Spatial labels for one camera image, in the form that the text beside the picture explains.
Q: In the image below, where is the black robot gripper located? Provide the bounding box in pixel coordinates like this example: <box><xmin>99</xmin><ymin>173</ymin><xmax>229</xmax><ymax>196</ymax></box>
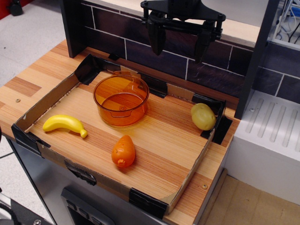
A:
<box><xmin>141</xmin><ymin>0</ymin><xmax>226</xmax><ymax>63</ymax></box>

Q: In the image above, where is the orange toy carrot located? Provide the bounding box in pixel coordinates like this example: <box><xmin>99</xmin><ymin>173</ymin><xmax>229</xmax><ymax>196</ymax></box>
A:
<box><xmin>111</xmin><ymin>135</ymin><xmax>135</xmax><ymax>168</ymax></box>

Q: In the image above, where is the orange transparent plastic pot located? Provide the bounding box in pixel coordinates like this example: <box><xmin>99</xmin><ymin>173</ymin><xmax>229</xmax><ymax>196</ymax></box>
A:
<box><xmin>93</xmin><ymin>71</ymin><xmax>150</xmax><ymax>127</ymax></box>

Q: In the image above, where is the cardboard fence with black tape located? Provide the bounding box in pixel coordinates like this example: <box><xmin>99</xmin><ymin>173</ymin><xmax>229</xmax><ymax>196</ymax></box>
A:
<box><xmin>12</xmin><ymin>55</ymin><xmax>233</xmax><ymax>218</ymax></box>

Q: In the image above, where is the yellow-green toy potato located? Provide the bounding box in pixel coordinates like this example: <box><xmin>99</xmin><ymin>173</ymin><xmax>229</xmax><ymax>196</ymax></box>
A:
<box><xmin>191</xmin><ymin>103</ymin><xmax>217</xmax><ymax>131</ymax></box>

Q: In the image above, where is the white toy sink drainboard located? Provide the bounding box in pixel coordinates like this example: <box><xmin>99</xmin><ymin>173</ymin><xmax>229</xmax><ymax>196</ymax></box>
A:
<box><xmin>225</xmin><ymin>91</ymin><xmax>300</xmax><ymax>204</ymax></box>

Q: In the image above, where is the yellow toy banana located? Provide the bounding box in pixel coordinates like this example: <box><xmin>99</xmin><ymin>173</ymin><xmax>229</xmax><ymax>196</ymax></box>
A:
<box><xmin>43</xmin><ymin>114</ymin><xmax>88</xmax><ymax>138</ymax></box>

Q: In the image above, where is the black object top left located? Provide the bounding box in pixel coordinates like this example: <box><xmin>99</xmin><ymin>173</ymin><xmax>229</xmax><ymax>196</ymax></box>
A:
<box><xmin>7</xmin><ymin>0</ymin><xmax>23</xmax><ymax>16</ymax></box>

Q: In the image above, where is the grey toy oven front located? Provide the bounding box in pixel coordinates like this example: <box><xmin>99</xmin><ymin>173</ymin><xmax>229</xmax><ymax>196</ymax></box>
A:
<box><xmin>60</xmin><ymin>186</ymin><xmax>118</xmax><ymax>225</ymax></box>

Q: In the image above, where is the white cables top right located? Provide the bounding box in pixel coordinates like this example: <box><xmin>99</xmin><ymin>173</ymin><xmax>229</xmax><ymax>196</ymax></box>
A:
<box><xmin>273</xmin><ymin>0</ymin><xmax>300</xmax><ymax>44</ymax></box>

